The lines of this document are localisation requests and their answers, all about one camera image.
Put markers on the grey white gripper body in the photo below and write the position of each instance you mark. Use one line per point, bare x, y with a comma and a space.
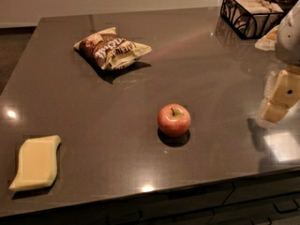
289, 37

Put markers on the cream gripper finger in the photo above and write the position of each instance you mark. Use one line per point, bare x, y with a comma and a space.
271, 112
287, 89

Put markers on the yellow sponge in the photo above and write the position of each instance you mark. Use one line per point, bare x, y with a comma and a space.
37, 164

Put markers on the crumpled white paper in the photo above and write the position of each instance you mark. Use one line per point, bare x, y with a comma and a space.
268, 41

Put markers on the white napkin stack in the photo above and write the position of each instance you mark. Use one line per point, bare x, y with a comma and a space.
254, 8

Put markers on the dark cabinet drawers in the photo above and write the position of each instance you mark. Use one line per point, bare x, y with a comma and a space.
256, 200

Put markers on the red apple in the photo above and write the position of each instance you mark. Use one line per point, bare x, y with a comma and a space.
173, 120

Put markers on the brown chip bag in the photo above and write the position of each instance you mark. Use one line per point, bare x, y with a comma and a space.
108, 51

